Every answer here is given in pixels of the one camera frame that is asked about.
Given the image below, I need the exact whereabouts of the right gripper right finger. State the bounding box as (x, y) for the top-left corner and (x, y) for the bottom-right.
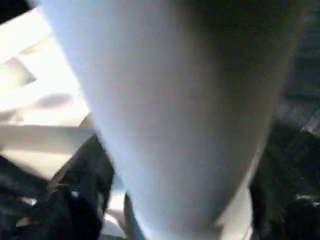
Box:
(247, 122), (320, 240)

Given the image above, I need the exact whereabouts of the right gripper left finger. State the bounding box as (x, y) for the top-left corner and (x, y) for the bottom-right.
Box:
(30, 134), (117, 240)

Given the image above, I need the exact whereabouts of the white plastic table top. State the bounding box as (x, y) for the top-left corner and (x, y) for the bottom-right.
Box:
(0, 7), (117, 182)

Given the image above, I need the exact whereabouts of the white plastic table leg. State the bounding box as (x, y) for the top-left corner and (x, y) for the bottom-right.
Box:
(27, 0), (320, 240)

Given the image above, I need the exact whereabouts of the black plastic mat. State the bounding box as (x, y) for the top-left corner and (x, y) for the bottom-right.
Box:
(0, 0), (320, 240)

